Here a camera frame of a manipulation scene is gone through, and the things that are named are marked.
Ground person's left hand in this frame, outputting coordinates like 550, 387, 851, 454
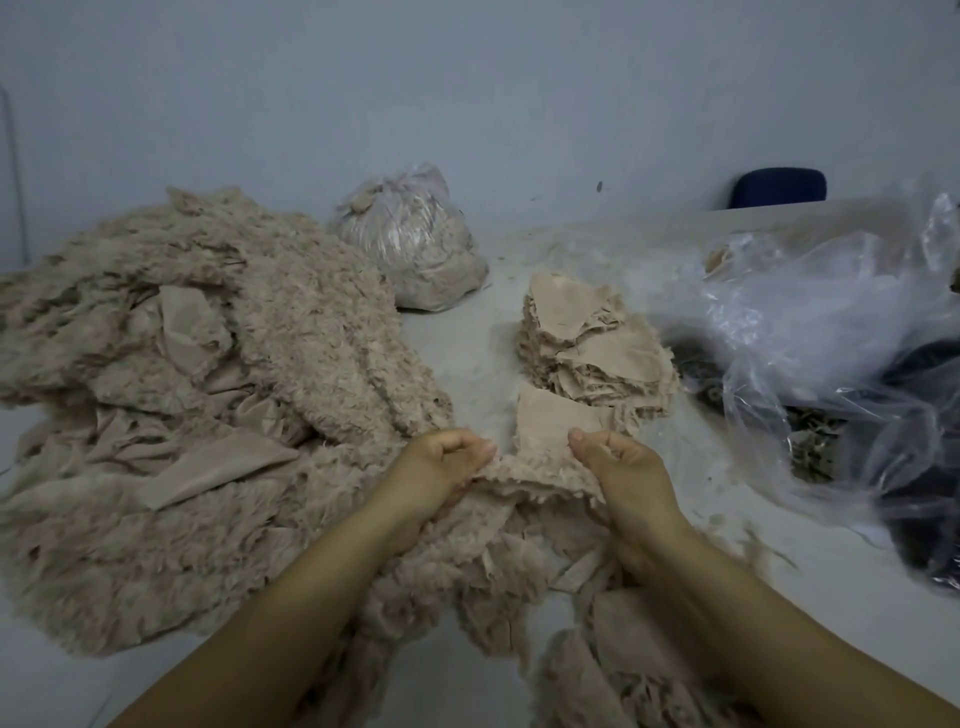
372, 427, 500, 530

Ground clear bag of beige scraps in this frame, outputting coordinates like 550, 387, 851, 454
333, 162, 492, 314

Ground person's right forearm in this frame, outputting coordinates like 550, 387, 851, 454
637, 525, 960, 728

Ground large clear plastic bag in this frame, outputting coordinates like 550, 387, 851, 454
660, 180, 960, 594

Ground stack of sorted beige pieces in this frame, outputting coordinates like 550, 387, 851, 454
517, 270, 629, 395

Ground blue chair back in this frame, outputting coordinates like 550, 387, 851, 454
729, 166, 828, 210

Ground person's right hand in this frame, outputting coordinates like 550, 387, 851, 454
567, 427, 695, 564

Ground beige scrap strips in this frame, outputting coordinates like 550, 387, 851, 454
300, 487, 767, 728

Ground large pile beige fabric scraps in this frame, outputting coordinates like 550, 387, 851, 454
0, 186, 456, 657

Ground person's left forearm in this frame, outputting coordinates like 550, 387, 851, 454
112, 502, 429, 728

